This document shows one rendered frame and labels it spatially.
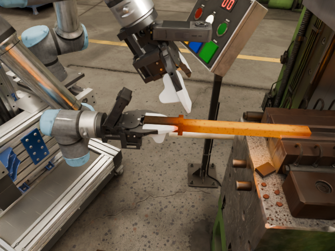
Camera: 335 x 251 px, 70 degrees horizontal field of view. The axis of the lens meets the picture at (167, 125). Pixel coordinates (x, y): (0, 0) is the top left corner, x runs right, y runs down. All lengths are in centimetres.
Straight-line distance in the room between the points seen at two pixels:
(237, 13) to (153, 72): 54
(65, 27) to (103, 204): 109
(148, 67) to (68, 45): 74
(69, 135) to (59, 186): 93
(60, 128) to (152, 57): 33
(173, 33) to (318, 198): 45
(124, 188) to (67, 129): 111
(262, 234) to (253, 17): 70
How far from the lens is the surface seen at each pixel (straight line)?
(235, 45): 97
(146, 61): 50
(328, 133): 76
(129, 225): 159
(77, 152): 75
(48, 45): 120
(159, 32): 48
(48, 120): 70
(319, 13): 59
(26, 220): 155
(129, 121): 63
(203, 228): 158
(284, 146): 66
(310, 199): 60
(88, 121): 65
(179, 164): 183
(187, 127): 62
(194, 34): 48
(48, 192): 160
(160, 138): 64
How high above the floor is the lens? 143
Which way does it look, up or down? 42 degrees down
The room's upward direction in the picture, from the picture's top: straight up
